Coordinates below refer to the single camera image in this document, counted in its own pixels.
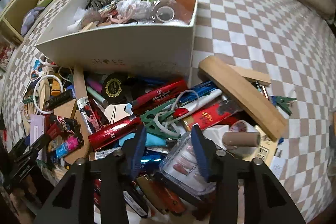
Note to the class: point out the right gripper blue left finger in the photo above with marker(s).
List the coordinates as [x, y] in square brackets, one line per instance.
[118, 168]

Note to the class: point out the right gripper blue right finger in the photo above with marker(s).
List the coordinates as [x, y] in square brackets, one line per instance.
[217, 166]

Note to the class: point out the red metallic tube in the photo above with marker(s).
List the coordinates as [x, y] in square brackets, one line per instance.
[114, 132]

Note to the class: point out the cardboard tube roll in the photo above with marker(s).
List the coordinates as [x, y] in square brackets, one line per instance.
[241, 139]

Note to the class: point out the clear nail tips box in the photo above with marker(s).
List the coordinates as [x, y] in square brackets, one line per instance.
[180, 167]

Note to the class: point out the red printed packet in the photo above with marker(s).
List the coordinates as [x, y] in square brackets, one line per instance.
[218, 113]

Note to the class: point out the wooden block board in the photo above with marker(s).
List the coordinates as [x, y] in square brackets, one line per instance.
[267, 117]

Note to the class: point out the black round gold-seal case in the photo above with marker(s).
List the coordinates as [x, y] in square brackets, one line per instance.
[114, 88]

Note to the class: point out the brown leather strip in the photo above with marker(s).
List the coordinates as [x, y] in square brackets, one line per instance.
[79, 83]

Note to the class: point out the dark red long box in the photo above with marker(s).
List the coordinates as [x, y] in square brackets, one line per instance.
[158, 96]

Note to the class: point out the small green clip on sheet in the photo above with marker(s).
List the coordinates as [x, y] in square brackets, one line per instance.
[283, 103]

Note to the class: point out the pink purple booklet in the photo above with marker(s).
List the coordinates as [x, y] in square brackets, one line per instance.
[37, 127]

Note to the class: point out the orange yellow lighter tube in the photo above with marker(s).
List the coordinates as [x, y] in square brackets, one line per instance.
[55, 88]

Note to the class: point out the checkered bed sheet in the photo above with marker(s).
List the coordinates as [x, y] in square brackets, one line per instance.
[296, 48]

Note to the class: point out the white cardboard shoe box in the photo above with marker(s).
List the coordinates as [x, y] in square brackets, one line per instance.
[152, 49]

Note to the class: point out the white crochet scrunchie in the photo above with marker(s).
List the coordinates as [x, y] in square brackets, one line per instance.
[135, 9]

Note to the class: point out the brown leather card holder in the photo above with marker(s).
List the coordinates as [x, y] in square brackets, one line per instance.
[184, 10]

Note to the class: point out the dark brown scrunchie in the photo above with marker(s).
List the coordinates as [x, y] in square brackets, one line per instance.
[96, 4]

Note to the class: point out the purple plush toy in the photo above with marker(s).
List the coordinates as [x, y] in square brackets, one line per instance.
[30, 18]

